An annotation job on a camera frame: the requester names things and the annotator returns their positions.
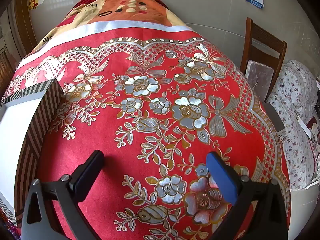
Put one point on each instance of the floral bedding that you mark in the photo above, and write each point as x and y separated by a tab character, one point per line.
295	100

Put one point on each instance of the striped cardboard box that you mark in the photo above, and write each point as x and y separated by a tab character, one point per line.
15	135

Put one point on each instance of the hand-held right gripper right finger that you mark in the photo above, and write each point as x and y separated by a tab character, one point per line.
222	177

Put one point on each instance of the wooden door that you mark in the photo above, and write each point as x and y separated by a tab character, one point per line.
22	17

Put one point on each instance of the orange printed blanket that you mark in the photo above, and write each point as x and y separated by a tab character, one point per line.
150	12

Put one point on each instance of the dark red printed cloth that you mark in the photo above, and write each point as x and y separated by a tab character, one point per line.
315	135

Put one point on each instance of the wooden chair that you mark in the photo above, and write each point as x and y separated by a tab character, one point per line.
265	40

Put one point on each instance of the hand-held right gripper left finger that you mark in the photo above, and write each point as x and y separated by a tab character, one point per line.
86	176

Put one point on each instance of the red floral tablecloth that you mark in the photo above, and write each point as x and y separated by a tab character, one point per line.
100	140

